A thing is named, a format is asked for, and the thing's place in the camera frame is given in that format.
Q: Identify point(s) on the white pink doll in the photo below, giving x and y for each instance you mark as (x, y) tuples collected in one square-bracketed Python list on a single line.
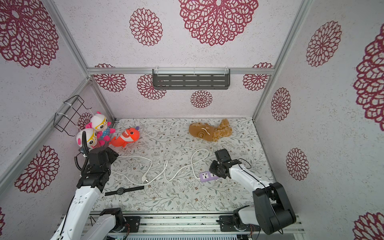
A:
[(100, 124), (91, 139)]

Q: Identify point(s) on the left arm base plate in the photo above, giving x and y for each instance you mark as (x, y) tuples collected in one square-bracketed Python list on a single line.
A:
[(130, 224)]

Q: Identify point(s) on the dark grey wall shelf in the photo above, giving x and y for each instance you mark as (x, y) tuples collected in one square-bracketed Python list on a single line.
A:
[(191, 79)]

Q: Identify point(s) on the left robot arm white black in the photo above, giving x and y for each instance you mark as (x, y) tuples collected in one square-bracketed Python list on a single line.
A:
[(71, 228)]

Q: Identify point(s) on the upper white pink doll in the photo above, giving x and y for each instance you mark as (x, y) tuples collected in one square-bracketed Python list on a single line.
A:
[(100, 124)]

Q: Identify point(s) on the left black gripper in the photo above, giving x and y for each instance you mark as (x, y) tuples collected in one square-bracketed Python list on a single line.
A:
[(112, 155)]

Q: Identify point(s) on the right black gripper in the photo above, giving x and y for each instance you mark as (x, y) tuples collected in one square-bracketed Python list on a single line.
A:
[(219, 165)]

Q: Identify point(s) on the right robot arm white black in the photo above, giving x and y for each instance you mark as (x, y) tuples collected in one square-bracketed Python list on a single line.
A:
[(272, 210)]

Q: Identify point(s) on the black wire basket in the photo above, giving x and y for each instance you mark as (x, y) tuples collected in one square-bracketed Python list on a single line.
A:
[(66, 122)]

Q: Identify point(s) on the lower white pink doll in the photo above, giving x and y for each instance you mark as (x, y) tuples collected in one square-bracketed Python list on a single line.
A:
[(91, 139)]

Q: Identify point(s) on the orange clownfish plush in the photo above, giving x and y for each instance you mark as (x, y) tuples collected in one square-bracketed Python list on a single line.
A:
[(128, 136)]

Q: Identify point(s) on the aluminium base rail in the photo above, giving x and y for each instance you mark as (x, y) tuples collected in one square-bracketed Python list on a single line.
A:
[(192, 226)]

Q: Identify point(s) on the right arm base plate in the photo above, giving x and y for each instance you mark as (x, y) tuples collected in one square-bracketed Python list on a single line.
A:
[(230, 223)]

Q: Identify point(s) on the black wrist watch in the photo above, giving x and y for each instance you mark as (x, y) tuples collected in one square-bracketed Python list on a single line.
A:
[(122, 191)]

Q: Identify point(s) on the brown plush toy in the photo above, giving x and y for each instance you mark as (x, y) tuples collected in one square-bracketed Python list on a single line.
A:
[(210, 133)]

